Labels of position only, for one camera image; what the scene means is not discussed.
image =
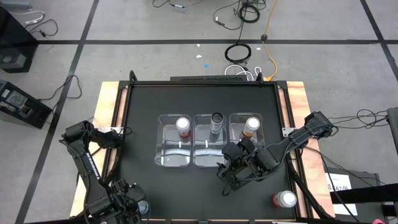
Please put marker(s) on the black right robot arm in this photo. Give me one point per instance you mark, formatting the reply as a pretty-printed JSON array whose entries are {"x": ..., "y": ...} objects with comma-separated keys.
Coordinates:
[{"x": 289, "y": 140}]

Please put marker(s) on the silver mounting bracket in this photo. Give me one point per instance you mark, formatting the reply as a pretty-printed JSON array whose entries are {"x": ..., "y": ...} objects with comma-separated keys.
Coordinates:
[{"x": 287, "y": 131}]

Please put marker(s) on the pink object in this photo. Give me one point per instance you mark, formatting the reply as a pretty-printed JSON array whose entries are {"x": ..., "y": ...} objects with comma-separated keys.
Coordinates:
[{"x": 378, "y": 221}]

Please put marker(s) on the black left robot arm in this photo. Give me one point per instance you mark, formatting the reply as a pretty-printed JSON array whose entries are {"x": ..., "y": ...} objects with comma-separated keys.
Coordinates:
[{"x": 93, "y": 174}]

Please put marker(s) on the black computer box with labels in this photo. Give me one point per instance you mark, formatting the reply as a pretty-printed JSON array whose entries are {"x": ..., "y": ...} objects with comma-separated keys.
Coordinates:
[{"x": 21, "y": 105}]

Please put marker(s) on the red bottle white cap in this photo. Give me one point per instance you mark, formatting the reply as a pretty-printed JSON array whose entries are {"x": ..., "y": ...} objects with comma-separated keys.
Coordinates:
[{"x": 183, "y": 124}]

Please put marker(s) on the clear plastic bin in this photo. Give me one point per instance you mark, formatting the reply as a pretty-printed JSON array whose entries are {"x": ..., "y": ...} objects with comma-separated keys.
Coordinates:
[
  {"x": 236, "y": 124},
  {"x": 203, "y": 149},
  {"x": 169, "y": 152}
]

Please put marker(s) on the white paper sheet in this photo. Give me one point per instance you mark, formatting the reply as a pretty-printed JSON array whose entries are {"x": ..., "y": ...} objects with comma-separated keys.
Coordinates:
[
  {"x": 339, "y": 182},
  {"x": 346, "y": 210}
]

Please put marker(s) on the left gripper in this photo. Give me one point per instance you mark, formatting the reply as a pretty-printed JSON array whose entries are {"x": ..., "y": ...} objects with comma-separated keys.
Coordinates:
[{"x": 122, "y": 199}]

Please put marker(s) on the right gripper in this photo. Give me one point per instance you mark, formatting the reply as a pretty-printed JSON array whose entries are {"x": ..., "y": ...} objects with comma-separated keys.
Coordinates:
[{"x": 245, "y": 161}]

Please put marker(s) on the brown bottle white cap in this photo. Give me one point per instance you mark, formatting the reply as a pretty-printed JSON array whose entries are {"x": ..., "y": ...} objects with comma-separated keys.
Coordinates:
[{"x": 251, "y": 124}]

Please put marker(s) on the black metal table frame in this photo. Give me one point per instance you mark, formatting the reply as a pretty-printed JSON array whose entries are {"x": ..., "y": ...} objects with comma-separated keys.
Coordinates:
[{"x": 202, "y": 83}]

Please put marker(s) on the black storage case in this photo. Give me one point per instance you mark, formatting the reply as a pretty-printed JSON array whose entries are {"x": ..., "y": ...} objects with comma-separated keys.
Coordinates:
[{"x": 367, "y": 177}]

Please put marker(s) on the grey post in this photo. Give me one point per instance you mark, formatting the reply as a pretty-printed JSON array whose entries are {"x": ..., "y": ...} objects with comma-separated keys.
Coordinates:
[{"x": 393, "y": 130}]

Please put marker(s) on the black cabinet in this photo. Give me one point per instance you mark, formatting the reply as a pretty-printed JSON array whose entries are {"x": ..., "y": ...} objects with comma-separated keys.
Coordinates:
[{"x": 15, "y": 40}]

